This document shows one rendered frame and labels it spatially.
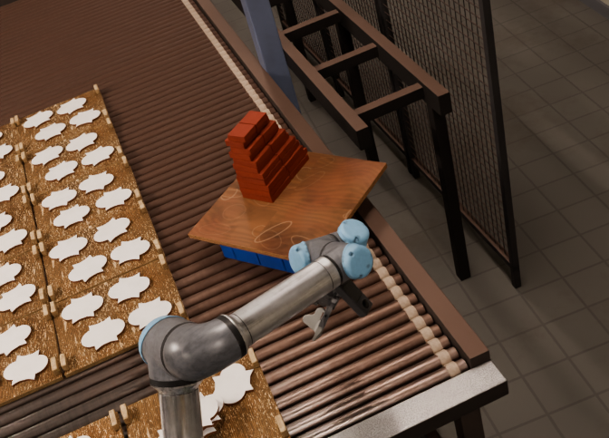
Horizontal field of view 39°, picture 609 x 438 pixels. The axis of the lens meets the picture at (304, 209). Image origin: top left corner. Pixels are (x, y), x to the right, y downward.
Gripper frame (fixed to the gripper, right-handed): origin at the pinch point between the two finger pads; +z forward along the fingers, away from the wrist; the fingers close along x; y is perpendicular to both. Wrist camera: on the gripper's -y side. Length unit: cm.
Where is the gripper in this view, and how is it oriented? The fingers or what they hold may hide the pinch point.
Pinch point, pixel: (324, 322)
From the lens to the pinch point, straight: 223.9
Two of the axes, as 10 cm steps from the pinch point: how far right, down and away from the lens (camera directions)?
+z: -2.4, 6.8, 6.9
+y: -9.0, -4.2, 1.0
